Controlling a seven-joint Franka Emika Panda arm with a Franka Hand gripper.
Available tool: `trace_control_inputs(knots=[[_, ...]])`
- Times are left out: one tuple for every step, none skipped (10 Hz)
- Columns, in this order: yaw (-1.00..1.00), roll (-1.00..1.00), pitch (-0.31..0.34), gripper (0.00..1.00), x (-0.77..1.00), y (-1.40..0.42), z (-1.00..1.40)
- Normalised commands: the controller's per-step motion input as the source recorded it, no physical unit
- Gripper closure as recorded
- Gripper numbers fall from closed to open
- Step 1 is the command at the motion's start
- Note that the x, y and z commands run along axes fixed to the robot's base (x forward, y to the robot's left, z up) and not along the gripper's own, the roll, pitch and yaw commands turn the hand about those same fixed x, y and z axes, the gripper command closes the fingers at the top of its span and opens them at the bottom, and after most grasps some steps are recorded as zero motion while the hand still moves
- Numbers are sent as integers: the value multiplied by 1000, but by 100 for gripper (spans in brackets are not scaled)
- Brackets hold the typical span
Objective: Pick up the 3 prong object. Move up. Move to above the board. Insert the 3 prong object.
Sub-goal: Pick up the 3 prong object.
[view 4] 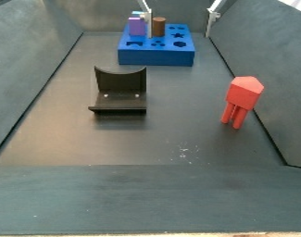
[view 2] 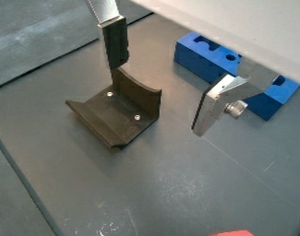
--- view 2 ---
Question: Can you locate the red three prong block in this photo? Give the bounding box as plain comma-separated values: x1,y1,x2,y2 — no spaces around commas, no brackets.
210,230,255,236

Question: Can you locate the black curved holder stand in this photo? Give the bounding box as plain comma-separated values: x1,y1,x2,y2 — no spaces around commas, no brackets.
66,68,162,148

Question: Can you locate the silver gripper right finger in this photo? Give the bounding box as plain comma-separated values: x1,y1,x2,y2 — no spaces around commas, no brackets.
192,57,279,136

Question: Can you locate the blue shape sorting board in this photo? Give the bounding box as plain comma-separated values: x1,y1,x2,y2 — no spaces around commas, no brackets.
174,31,300,121

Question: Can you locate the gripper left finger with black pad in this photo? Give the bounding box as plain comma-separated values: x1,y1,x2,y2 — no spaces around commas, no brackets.
87,0,130,70

